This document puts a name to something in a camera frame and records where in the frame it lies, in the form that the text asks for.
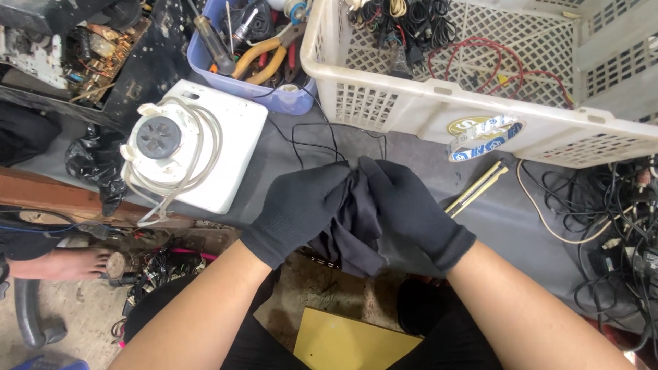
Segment person's right hand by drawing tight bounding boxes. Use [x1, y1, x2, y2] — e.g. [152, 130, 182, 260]
[357, 156, 477, 273]

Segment person's left hand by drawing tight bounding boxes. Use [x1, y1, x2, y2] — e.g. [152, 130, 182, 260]
[240, 160, 356, 270]

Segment dark grey cloth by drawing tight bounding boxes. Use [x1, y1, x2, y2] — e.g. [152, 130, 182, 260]
[307, 167, 387, 279]

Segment white plastic lattice basket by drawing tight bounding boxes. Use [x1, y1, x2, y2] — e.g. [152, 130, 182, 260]
[300, 0, 658, 169]

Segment blue plastic tub of tools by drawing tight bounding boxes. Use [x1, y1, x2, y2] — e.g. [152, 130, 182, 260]
[186, 0, 317, 116]

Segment yellow black hand tool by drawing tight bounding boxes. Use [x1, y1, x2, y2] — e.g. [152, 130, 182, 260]
[444, 159, 510, 219]

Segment blue white tape roll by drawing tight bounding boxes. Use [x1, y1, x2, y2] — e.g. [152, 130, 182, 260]
[447, 115, 525, 163]

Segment yellow flat board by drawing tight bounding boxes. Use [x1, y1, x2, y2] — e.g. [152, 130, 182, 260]
[292, 307, 423, 370]

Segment person's black shorts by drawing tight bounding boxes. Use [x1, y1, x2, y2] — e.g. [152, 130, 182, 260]
[123, 270, 505, 370]

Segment black plastic bag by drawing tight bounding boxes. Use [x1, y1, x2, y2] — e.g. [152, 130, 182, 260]
[65, 123, 129, 217]

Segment open device with circuit board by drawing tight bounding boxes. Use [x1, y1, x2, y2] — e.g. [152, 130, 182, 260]
[0, 0, 153, 110]

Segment brown wooden plank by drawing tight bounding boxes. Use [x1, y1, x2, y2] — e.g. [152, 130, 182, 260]
[0, 166, 197, 230]

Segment grey curved pipe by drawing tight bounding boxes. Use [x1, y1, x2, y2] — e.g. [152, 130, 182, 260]
[14, 277, 69, 350]

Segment blue plastic object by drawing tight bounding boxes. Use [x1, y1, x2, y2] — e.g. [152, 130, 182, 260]
[9, 354, 91, 370]

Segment thin black cable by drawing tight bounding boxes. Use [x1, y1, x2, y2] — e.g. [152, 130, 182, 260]
[266, 86, 387, 170]

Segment white blender base with cord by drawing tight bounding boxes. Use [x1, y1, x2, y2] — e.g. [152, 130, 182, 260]
[120, 79, 269, 228]

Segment yellow handled pliers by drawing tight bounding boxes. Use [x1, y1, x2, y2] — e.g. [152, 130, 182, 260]
[231, 23, 307, 86]

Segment bundle of black power cords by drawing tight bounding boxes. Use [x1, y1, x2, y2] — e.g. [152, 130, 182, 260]
[348, 0, 459, 79]

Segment red wire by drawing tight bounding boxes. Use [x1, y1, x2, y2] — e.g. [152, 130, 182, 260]
[428, 36, 575, 109]

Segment clear handled screwdriver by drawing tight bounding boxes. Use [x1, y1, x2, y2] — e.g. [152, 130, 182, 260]
[192, 15, 236, 77]

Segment heap of plugs and wires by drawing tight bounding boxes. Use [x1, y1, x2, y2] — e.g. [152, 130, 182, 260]
[107, 235, 219, 346]

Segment heap of tangled cables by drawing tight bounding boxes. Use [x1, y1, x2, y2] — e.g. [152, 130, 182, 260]
[516, 154, 658, 355]

